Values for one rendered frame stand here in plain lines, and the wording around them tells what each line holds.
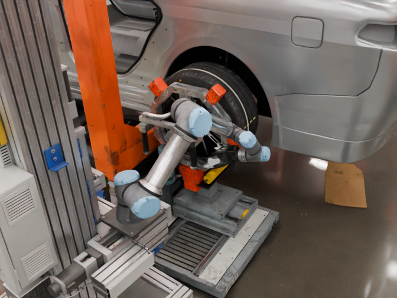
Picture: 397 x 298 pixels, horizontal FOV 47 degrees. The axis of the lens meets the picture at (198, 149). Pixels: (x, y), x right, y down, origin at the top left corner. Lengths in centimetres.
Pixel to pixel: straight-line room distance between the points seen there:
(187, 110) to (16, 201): 76
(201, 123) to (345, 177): 219
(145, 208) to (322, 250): 159
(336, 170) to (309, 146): 128
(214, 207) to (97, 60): 127
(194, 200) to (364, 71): 146
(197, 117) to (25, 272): 94
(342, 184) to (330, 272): 96
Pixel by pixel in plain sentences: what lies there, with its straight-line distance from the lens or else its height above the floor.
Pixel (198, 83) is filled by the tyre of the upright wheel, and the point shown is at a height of 113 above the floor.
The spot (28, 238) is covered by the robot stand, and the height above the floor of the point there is 98.
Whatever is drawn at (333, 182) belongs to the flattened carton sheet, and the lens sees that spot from 380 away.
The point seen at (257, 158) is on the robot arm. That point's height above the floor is 97.
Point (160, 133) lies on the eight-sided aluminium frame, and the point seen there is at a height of 75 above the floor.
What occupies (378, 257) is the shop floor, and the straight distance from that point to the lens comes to 325.
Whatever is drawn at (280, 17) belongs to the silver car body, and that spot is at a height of 153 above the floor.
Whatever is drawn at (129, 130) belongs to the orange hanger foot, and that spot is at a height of 78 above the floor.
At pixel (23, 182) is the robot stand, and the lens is 183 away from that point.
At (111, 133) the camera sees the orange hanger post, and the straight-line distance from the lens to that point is 279.
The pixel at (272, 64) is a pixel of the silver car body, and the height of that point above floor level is 127.
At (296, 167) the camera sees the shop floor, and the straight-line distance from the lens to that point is 396.
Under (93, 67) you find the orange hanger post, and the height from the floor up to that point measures 129.
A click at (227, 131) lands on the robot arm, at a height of 110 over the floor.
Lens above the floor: 220
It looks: 32 degrees down
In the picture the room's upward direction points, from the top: 3 degrees counter-clockwise
